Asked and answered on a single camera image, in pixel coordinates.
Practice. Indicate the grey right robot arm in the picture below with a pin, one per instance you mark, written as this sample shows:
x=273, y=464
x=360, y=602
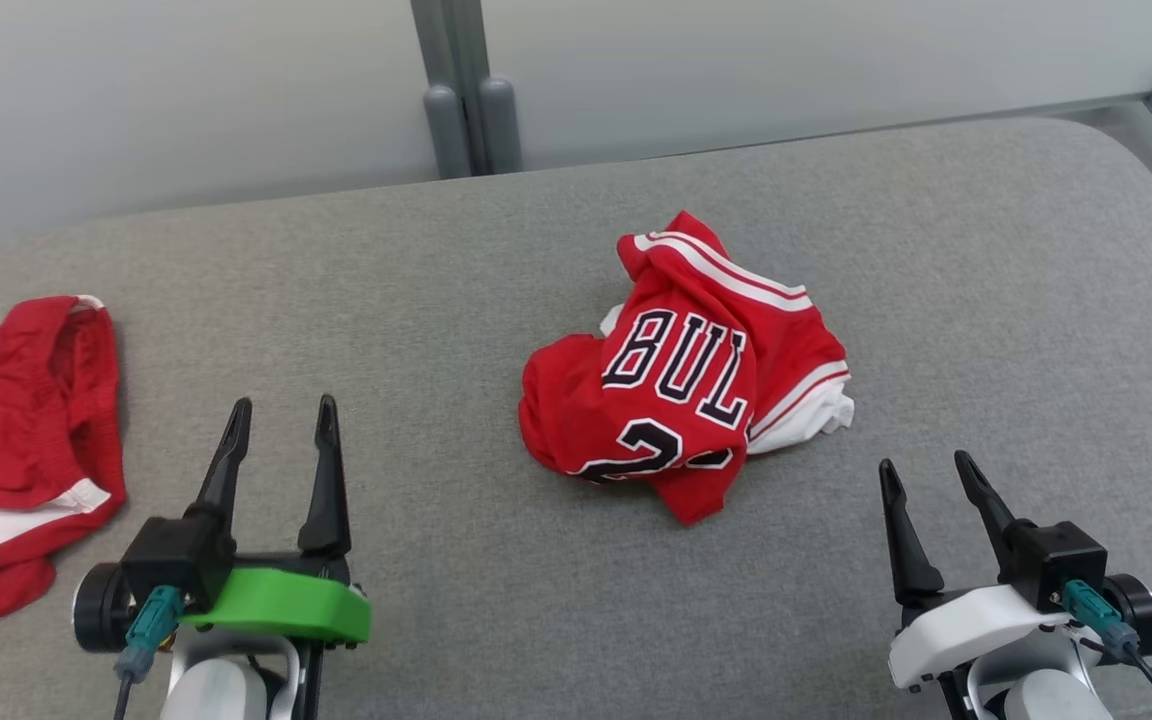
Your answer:
x=1046, y=695

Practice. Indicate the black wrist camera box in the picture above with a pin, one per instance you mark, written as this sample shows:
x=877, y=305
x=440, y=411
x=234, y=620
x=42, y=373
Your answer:
x=176, y=555
x=1056, y=560

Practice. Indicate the grey partition post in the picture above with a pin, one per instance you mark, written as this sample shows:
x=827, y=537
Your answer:
x=499, y=130
x=448, y=140

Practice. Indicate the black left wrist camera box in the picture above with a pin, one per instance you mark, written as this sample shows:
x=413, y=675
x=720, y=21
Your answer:
x=176, y=555

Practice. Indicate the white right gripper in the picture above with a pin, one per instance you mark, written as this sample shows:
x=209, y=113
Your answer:
x=966, y=630

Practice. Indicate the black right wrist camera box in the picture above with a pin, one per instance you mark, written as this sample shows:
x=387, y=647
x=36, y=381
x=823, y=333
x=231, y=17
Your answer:
x=1056, y=560

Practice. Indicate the red shorts with white stripe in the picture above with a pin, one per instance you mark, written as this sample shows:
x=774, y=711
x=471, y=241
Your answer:
x=16, y=430

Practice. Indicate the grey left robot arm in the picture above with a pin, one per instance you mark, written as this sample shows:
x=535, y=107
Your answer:
x=216, y=690

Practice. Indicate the red Bulls basketball jersey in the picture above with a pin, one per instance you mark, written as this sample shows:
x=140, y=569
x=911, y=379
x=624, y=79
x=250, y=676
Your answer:
x=576, y=400

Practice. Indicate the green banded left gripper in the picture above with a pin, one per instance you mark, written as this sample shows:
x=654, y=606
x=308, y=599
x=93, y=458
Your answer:
x=276, y=605

